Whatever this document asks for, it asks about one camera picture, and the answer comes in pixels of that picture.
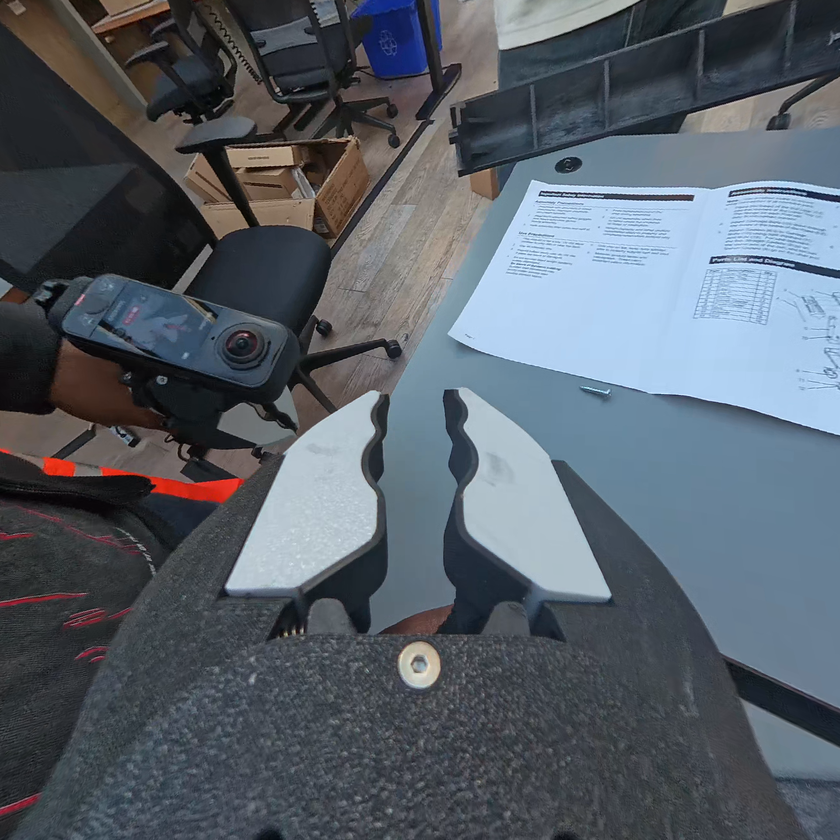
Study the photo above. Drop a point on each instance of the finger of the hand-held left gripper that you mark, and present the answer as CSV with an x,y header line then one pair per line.
x,y
259,423

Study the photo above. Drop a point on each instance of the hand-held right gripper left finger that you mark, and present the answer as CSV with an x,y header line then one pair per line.
x,y
308,505

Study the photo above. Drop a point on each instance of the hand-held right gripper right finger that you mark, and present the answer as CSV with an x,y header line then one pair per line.
x,y
525,512

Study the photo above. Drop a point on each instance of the person's left forearm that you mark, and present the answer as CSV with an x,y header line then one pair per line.
x,y
26,358

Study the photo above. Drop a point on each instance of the grey desk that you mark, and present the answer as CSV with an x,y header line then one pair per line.
x,y
689,499

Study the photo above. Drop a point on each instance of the person's left hand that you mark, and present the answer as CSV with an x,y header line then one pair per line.
x,y
92,390

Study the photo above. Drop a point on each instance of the black padded office chair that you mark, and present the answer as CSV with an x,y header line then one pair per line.
x,y
262,269

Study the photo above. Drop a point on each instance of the small metal screw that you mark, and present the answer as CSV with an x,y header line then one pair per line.
x,y
596,391

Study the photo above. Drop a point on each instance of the large open cardboard box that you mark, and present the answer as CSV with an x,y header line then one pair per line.
x,y
341,184

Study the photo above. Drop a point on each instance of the white instruction manual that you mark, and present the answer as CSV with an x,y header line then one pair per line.
x,y
623,282

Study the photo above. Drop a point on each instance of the person's black red-printed clothing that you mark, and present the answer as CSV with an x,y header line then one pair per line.
x,y
65,590

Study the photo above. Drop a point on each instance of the dark armrest office chair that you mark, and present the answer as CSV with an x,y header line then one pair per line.
x,y
190,79

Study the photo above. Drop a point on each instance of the grey mesh office chair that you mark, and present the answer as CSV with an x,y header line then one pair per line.
x,y
308,49

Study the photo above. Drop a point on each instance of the wooden table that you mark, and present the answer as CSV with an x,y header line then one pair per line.
x,y
131,16

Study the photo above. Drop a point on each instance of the small cardboard box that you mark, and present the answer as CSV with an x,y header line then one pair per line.
x,y
485,185

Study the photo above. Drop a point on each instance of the black table leg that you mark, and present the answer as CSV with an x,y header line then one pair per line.
x,y
438,72

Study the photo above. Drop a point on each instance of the blue recycling bin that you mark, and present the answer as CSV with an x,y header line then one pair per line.
x,y
400,36

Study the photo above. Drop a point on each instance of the black chair base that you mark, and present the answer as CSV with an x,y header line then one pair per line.
x,y
797,105

